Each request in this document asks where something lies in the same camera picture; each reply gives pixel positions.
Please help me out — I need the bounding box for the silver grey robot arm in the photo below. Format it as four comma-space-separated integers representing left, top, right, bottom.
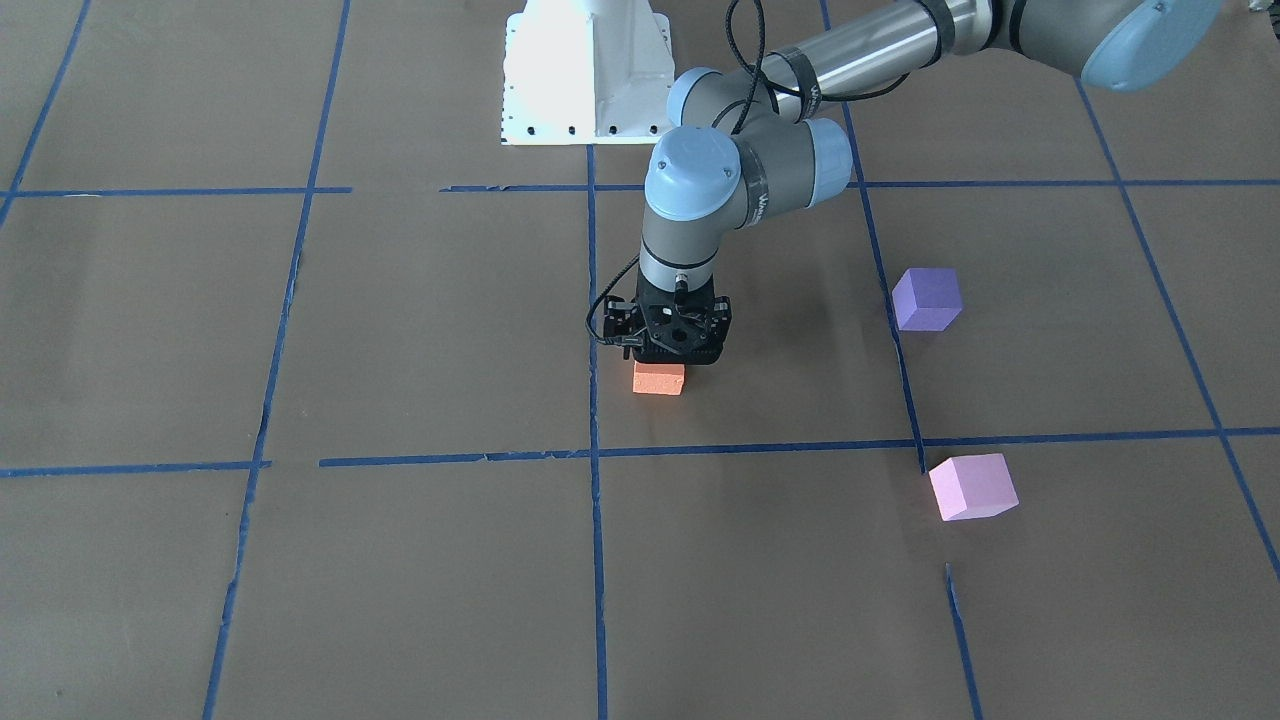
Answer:
585, 1, 1219, 366

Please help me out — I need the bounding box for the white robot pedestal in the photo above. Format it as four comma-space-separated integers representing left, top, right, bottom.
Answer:
500, 1, 675, 146

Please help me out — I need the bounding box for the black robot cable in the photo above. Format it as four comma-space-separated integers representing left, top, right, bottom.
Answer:
585, 0, 911, 346

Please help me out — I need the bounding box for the brown paper mat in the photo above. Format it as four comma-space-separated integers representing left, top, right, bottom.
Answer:
3, 1, 1277, 719

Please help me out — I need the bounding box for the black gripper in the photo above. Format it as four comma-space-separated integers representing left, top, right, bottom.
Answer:
603, 283, 732, 366

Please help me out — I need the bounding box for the orange foam block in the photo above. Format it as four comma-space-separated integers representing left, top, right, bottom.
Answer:
632, 361, 686, 396

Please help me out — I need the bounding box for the pink foam block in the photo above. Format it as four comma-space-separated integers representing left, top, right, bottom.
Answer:
928, 454, 1019, 521

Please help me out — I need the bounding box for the purple foam block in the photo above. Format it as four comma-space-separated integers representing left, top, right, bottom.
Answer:
892, 266, 964, 332

